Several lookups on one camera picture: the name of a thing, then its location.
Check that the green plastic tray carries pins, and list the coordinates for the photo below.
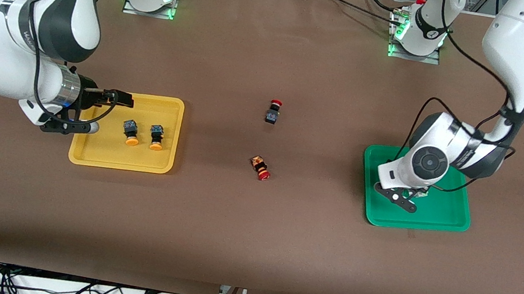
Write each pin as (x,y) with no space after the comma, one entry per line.
(442,213)

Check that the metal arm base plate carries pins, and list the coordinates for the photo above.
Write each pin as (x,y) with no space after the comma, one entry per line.
(430,60)
(130,9)

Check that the red mushroom button tan body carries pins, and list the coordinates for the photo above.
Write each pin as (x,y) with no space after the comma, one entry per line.
(263,173)

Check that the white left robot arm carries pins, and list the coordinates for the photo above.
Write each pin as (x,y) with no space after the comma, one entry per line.
(516,49)

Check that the yellow push button black body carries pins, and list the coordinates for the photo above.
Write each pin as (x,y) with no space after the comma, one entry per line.
(131,133)
(156,137)

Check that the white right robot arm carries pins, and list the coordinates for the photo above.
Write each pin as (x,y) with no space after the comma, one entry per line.
(2,59)

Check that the green push button white body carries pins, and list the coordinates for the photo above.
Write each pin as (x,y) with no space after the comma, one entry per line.
(422,192)

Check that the red mushroom button black body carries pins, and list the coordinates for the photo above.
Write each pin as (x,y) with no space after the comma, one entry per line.
(272,116)

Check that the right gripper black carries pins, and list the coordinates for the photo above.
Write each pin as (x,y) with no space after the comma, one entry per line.
(89,96)

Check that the yellow plastic tray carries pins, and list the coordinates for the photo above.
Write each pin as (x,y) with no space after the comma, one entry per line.
(102,153)

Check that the brown table cover sheet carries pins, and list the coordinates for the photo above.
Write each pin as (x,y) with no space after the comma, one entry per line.
(248,242)

